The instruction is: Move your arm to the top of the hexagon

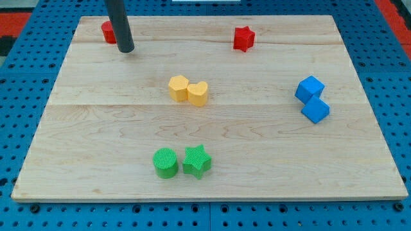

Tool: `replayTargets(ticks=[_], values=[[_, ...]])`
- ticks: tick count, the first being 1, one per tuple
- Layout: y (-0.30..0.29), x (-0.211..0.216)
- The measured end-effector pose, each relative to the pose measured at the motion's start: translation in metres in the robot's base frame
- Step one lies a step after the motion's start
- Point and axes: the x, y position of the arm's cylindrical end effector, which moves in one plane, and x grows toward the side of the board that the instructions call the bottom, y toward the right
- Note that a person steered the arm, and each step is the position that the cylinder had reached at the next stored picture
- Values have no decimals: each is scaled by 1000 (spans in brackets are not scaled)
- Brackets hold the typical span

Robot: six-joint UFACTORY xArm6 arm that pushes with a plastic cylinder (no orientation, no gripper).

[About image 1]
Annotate yellow hexagon block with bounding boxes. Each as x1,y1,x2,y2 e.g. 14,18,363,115
168,75,189,102

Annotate yellow heart block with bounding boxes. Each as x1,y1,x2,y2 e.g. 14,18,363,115
187,81,208,107

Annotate light wooden board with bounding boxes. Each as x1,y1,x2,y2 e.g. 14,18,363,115
12,15,408,203

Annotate green star block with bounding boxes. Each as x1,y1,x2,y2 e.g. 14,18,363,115
182,144,212,180

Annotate green cylinder block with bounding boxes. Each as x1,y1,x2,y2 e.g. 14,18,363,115
153,148,179,179

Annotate red star block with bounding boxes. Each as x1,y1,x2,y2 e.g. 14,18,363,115
233,26,256,52

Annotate blue cube block upper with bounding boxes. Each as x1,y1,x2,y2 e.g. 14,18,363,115
295,76,325,104

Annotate blue cube block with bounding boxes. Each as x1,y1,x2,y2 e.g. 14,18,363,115
301,96,330,124
295,76,325,104

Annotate blue cube block lower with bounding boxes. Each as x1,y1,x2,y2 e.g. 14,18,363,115
301,96,330,124

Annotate red block behind stick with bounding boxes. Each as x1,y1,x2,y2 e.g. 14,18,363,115
101,21,116,44

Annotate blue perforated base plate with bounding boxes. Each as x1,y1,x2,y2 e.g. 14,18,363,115
1,0,410,230

